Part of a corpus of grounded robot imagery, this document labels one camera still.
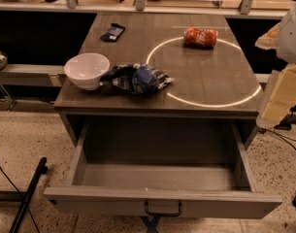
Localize grey top drawer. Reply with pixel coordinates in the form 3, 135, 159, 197
45, 116, 281, 218

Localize black cables at right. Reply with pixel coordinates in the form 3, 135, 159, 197
258, 107, 296, 157

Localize dark blue snack bar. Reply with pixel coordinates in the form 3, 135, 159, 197
100, 23, 125, 42

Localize white bowl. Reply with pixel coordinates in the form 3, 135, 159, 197
64, 53, 110, 90

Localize blue crumpled chip bag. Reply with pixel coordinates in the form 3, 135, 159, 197
100, 63, 174, 94

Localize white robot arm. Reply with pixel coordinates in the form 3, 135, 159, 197
255, 3, 296, 129

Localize grey horizontal rail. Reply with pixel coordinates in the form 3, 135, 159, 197
0, 64, 66, 87

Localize black floor cable left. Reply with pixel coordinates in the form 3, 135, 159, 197
0, 150, 41, 233

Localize black pole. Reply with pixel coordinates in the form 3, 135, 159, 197
9, 157, 48, 233

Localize blue tape cross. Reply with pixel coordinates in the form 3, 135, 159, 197
141, 216, 161, 233

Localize orange soda can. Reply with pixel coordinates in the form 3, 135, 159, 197
183, 26, 218, 48

